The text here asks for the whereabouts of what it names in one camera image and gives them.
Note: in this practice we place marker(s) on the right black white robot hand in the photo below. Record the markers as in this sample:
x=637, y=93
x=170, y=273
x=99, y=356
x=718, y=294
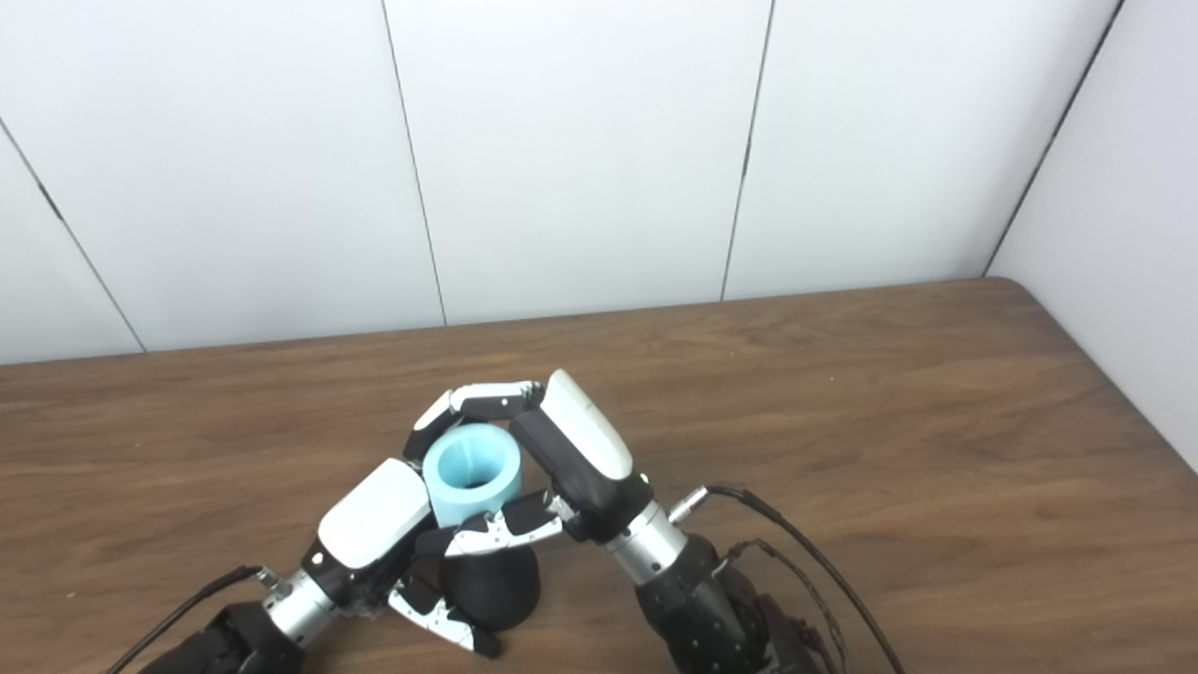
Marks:
x=585, y=440

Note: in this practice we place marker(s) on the black flared nozzle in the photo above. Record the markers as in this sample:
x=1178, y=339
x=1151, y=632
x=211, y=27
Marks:
x=496, y=585

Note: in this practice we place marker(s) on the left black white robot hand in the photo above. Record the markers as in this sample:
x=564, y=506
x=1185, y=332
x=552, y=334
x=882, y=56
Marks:
x=370, y=515

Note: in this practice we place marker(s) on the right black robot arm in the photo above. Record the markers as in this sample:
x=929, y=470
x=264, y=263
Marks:
x=693, y=608

